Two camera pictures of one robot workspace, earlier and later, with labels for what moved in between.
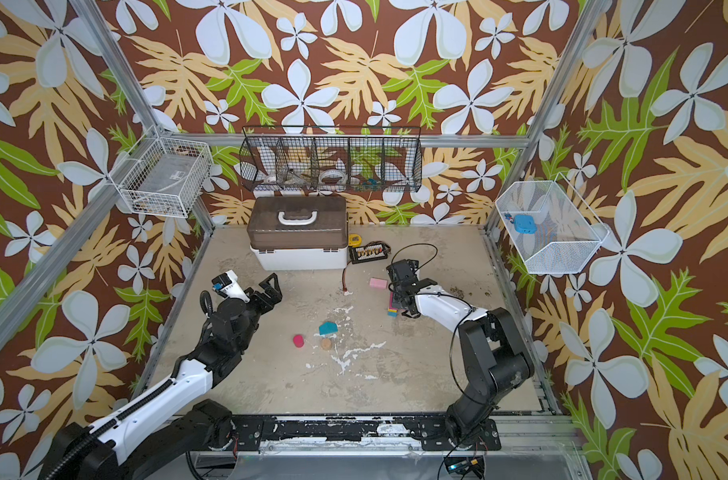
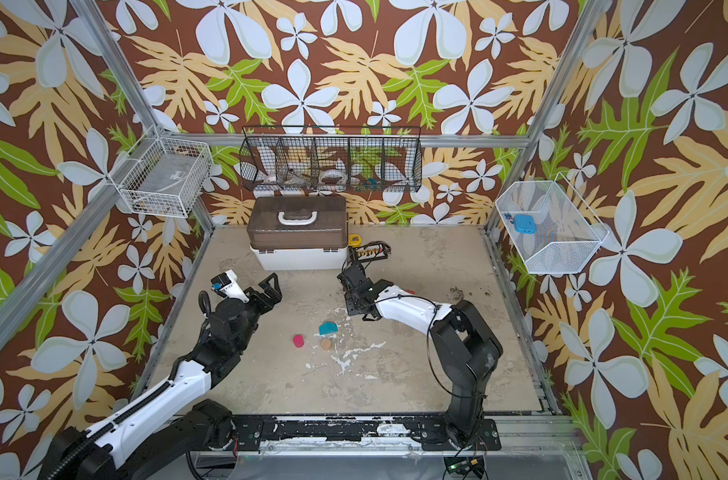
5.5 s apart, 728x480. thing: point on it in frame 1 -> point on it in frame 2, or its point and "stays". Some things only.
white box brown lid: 298,233 stays
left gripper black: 273,295 stays
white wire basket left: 163,176 stays
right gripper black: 405,288 -> 357,291
